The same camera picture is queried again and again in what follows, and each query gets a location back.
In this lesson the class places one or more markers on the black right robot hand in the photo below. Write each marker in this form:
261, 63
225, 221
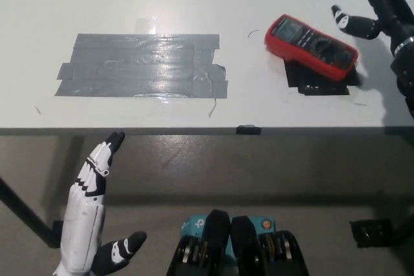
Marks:
391, 11

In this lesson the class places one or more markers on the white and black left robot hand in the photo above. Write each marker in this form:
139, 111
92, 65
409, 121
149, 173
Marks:
84, 218

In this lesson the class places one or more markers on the red digital multimeter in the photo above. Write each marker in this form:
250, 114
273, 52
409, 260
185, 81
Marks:
310, 43

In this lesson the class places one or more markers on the black and teal robot body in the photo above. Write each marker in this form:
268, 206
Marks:
239, 250

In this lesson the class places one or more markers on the black metal table leg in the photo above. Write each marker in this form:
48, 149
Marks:
26, 216

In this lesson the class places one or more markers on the black tape patch on table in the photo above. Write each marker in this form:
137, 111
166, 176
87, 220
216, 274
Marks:
317, 88

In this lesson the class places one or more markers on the small black tape strip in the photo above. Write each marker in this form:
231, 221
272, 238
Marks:
248, 130

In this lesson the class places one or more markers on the grey duct tape patch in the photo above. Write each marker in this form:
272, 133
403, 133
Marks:
139, 66

